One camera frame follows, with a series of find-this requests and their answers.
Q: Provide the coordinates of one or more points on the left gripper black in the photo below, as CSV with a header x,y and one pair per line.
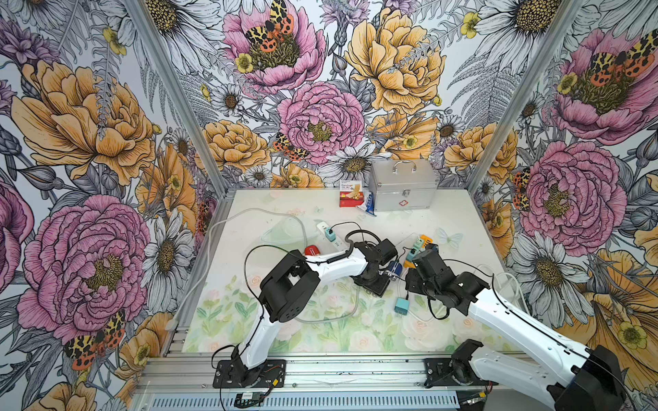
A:
x,y
376,289

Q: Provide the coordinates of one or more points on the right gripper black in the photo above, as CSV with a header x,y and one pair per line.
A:
x,y
412,280

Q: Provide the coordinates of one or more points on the blue electric shaver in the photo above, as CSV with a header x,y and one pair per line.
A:
x,y
395,269

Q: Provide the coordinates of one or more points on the teal usb charger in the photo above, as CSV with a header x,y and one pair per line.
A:
x,y
402,306
330,234

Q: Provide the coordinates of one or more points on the white power strip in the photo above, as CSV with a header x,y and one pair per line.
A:
x,y
338,245

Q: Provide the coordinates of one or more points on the red electric shaver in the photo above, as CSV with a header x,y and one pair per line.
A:
x,y
312,250

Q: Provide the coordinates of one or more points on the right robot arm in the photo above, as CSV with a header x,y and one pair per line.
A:
x,y
597,381

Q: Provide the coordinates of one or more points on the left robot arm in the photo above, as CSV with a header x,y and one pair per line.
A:
x,y
288,288

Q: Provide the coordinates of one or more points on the green adapter on orange strip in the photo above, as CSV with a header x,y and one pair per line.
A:
x,y
412,252

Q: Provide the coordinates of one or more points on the orange power strip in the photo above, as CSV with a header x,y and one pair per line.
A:
x,y
419,245

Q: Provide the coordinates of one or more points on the blue white packet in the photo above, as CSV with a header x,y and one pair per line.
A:
x,y
368,206

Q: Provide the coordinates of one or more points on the red cardboard box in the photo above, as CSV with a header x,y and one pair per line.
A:
x,y
351,193

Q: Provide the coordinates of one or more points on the silver metal case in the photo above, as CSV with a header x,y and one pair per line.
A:
x,y
402,185

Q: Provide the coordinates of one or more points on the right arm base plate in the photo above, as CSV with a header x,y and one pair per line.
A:
x,y
446,372

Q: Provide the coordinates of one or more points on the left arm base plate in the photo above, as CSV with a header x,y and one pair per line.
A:
x,y
231,374

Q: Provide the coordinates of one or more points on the aluminium front rail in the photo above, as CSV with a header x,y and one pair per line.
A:
x,y
188,373

